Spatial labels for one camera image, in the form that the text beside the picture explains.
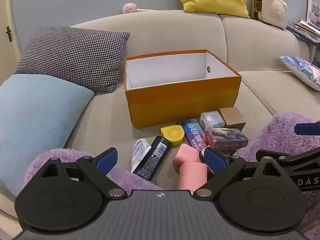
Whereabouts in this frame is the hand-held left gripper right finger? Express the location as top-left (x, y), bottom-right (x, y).
top-left (196, 147), bottom-right (293, 198)

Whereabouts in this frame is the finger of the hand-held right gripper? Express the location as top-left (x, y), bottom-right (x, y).
top-left (294, 121), bottom-right (320, 136)
top-left (255, 149), bottom-right (320, 174)

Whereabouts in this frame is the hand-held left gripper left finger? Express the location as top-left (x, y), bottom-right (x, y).
top-left (32, 147), bottom-right (127, 198)

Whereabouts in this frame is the illustrated card box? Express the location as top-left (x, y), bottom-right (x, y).
top-left (204, 127), bottom-right (249, 151)

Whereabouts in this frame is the large pink cup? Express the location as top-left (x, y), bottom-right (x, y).
top-left (178, 161), bottom-right (208, 194)

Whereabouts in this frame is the small pink cup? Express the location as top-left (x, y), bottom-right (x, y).
top-left (172, 144), bottom-right (204, 170)

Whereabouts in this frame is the blue printed box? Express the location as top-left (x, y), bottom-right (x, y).
top-left (180, 118), bottom-right (208, 152)

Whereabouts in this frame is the white tube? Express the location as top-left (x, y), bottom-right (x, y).
top-left (131, 139), bottom-right (152, 173)

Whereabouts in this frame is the clear plastic box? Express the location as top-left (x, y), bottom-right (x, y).
top-left (199, 110), bottom-right (227, 132)

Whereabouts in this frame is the black bottle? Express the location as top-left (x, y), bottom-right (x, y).
top-left (131, 135), bottom-right (171, 181)

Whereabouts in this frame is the small brown cardboard box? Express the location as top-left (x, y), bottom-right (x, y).
top-left (218, 107), bottom-right (247, 131)

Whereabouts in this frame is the yellow tape measure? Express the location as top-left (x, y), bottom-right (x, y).
top-left (160, 124), bottom-right (186, 145)

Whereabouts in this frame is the orange cardboard box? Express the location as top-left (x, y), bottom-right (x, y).
top-left (124, 49), bottom-right (242, 128)

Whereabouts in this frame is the purple fluffy blanket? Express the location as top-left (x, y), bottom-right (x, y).
top-left (24, 112), bottom-right (320, 235)

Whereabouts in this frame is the blue printed pillow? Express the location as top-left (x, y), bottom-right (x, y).
top-left (280, 56), bottom-right (320, 92)

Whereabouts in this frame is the light blue pillow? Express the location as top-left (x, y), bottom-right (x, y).
top-left (0, 74), bottom-right (95, 198)

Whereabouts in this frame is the stack of books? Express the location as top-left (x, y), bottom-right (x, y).
top-left (286, 20), bottom-right (320, 43)

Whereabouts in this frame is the houndstooth pillow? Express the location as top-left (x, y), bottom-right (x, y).
top-left (15, 27), bottom-right (131, 93)

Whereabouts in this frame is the white printed card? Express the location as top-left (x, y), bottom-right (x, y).
top-left (306, 0), bottom-right (320, 25)

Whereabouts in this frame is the cream small suitcase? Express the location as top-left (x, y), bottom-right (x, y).
top-left (251, 0), bottom-right (288, 30)

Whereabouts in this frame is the cream door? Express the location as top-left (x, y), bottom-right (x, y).
top-left (0, 0), bottom-right (22, 85)

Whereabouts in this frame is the pink plush mallet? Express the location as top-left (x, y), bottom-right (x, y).
top-left (122, 3), bottom-right (175, 14)

